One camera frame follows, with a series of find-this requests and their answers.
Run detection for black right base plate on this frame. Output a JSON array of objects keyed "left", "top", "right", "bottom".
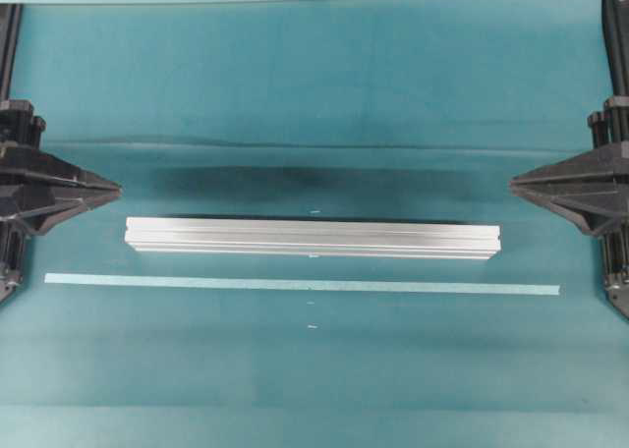
[{"left": 600, "top": 0, "right": 629, "bottom": 321}]

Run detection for light teal tape strip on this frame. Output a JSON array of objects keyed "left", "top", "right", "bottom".
[{"left": 44, "top": 273, "right": 560, "bottom": 297}]

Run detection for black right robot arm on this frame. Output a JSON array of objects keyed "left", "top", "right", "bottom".
[{"left": 509, "top": 0, "right": 628, "bottom": 304}]

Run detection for silver aluminium extrusion rail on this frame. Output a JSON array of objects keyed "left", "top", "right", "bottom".
[{"left": 124, "top": 217, "right": 501, "bottom": 260}]

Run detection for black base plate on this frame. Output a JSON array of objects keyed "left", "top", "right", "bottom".
[
  {"left": 1, "top": 3, "right": 24, "bottom": 303},
  {"left": 600, "top": 0, "right": 629, "bottom": 321}
]

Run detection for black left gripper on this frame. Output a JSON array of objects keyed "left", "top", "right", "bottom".
[{"left": 1, "top": 142, "right": 122, "bottom": 236}]

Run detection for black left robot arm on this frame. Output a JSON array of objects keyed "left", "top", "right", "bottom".
[{"left": 1, "top": 100, "right": 122, "bottom": 300}]

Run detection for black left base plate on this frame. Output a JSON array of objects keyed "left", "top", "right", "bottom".
[{"left": 1, "top": 3, "right": 24, "bottom": 303}]

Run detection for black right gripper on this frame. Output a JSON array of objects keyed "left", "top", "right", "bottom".
[{"left": 509, "top": 142, "right": 628, "bottom": 236}]

